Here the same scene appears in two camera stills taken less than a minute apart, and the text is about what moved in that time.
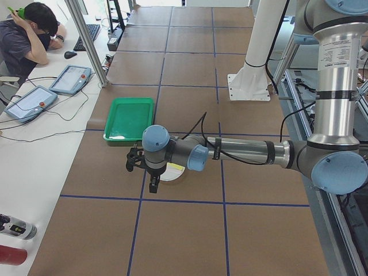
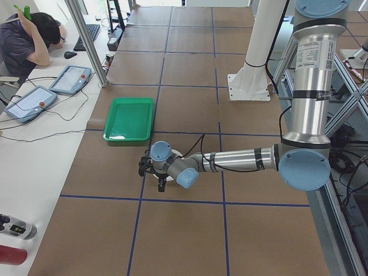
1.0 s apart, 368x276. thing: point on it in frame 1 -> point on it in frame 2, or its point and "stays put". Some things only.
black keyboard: (92, 30) stays put
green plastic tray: (127, 118) stays put
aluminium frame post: (88, 42) stays put
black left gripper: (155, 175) -> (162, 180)
